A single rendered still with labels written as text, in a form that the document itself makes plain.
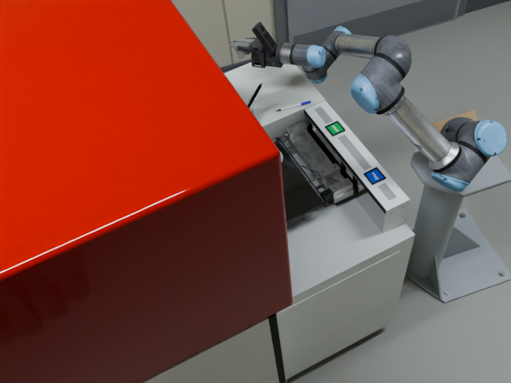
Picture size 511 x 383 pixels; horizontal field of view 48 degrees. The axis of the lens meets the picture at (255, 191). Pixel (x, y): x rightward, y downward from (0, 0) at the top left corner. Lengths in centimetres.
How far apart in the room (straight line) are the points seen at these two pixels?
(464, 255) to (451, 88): 119
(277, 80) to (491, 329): 149
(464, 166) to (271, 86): 83
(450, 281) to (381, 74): 141
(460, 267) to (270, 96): 131
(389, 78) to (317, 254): 64
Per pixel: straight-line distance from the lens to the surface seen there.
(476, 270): 300
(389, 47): 184
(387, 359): 275
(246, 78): 238
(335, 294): 210
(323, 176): 209
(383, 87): 180
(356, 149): 211
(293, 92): 231
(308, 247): 203
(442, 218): 249
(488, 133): 201
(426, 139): 191
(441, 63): 395
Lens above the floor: 256
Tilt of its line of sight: 53 degrees down
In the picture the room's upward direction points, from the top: 9 degrees counter-clockwise
